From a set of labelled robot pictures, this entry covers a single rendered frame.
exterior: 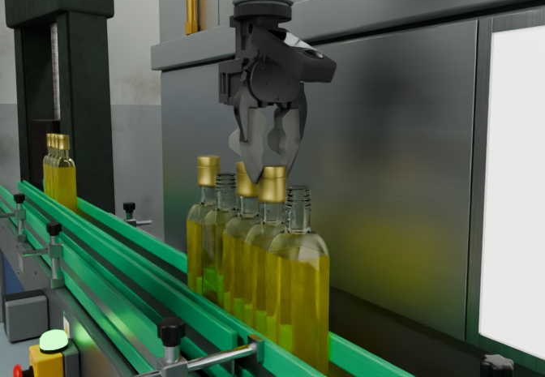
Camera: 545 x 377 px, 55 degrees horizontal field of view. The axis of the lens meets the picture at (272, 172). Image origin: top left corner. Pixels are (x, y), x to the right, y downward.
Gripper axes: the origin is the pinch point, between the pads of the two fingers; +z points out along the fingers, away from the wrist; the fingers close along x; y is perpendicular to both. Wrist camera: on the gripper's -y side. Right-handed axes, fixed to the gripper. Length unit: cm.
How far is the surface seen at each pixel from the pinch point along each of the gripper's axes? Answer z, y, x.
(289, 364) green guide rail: 19.5, -9.9, 4.6
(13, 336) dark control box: 38, 64, 22
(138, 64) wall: -45, 334, -107
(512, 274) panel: 8.6, -25.0, -11.6
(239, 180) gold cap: 1.4, 5.4, 1.5
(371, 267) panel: 12.6, -5.5, -11.7
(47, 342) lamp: 31, 38, 20
